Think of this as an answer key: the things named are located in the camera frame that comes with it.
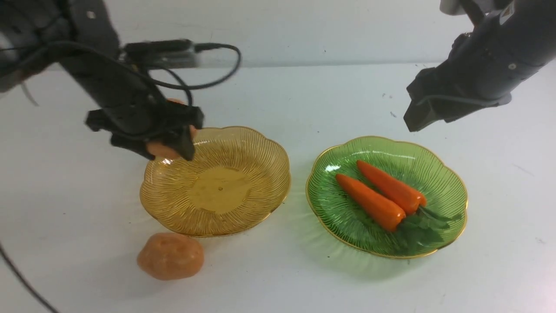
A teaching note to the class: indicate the toy carrot with leaves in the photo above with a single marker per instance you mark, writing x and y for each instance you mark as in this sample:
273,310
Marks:
408,198

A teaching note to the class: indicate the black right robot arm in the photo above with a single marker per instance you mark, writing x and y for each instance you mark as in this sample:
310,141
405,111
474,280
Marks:
341,32

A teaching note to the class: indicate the amber ribbed plastic plate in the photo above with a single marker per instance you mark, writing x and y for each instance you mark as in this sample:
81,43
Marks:
236,180

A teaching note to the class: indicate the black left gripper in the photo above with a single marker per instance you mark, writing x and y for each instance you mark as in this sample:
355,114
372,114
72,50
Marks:
132,125

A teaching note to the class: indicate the green ribbed plastic plate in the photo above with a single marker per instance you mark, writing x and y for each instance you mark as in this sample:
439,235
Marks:
413,164

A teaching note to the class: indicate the toy potato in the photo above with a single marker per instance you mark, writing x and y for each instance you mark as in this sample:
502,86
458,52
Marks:
171,256
156,147

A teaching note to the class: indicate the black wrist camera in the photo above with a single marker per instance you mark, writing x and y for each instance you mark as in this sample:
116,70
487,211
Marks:
170,54

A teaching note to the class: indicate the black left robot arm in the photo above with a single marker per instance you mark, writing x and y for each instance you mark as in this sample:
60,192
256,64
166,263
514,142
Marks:
78,35

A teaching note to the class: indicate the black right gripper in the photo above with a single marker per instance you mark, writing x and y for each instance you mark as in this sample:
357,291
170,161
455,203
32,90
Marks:
481,72

